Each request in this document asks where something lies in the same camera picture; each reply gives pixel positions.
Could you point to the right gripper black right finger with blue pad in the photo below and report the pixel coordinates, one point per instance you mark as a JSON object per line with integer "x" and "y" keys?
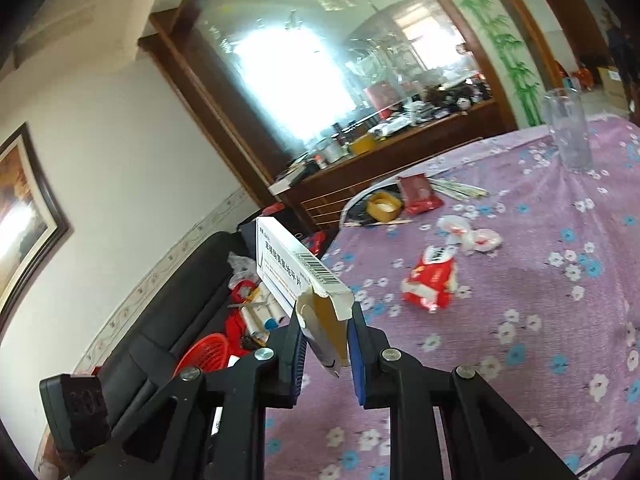
{"x": 443, "y": 424}

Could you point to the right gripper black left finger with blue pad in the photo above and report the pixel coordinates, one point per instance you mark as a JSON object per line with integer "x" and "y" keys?
{"x": 208, "y": 425}

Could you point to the long white medicine box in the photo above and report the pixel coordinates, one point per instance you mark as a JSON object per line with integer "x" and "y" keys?
{"x": 307, "y": 291}

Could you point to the red white snack packet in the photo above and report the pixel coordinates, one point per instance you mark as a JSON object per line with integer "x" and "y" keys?
{"x": 433, "y": 281}

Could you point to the white tissue paper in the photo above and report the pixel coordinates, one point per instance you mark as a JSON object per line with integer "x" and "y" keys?
{"x": 460, "y": 232}

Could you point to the red plastic basket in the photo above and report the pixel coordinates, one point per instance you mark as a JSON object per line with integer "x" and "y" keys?
{"x": 209, "y": 354}

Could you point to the black leather sofa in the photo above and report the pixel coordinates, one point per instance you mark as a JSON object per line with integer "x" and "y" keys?
{"x": 194, "y": 303}

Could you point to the bag of white rolls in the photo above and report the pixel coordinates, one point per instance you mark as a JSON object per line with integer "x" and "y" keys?
{"x": 255, "y": 315}

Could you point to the clear plastic bag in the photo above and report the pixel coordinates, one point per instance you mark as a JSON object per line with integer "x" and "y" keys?
{"x": 243, "y": 269}

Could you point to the purple floral tablecloth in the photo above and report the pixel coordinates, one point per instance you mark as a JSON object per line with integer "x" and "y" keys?
{"x": 550, "y": 318}

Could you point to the dark red packet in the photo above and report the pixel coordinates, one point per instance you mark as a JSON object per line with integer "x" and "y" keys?
{"x": 417, "y": 195}

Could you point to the bundle of chopsticks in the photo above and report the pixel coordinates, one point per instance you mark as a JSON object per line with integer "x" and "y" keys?
{"x": 458, "y": 191}

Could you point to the yellow tape roll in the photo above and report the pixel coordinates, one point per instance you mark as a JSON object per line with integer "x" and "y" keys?
{"x": 383, "y": 207}

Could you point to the clear drinking glass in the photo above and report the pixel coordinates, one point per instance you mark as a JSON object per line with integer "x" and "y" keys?
{"x": 567, "y": 124}

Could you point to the wooden glass partition cabinet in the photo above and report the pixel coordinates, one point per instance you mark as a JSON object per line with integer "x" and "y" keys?
{"x": 301, "y": 97}

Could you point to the cardboard box on floor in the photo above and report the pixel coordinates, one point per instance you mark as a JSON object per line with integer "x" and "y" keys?
{"x": 613, "y": 87}

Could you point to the brown wooden door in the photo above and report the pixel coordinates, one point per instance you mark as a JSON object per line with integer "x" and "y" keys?
{"x": 576, "y": 40}

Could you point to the framed wall painting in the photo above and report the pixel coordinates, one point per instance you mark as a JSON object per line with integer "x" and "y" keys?
{"x": 32, "y": 223}

